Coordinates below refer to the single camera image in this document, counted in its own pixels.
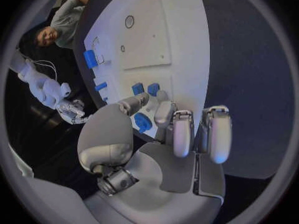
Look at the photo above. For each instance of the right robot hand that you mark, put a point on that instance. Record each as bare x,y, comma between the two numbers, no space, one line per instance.
71,112

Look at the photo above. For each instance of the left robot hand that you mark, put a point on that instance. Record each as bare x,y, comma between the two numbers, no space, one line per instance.
149,171

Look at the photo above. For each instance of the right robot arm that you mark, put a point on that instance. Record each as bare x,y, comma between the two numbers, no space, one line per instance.
39,82

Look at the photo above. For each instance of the white task board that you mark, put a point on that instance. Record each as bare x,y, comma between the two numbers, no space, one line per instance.
149,41

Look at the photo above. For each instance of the blue peg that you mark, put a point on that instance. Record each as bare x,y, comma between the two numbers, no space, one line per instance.
101,86

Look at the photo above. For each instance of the blue gear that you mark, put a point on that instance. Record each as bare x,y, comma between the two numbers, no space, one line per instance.
142,121

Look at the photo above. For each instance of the blue block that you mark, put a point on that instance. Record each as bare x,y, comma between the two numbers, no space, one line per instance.
90,58

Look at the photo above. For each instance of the blue square plug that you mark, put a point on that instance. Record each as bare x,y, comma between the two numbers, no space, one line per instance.
137,88

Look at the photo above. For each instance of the blue round plug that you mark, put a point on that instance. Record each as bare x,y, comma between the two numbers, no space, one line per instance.
153,89

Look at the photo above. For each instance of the person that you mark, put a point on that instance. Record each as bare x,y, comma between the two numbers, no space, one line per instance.
61,24

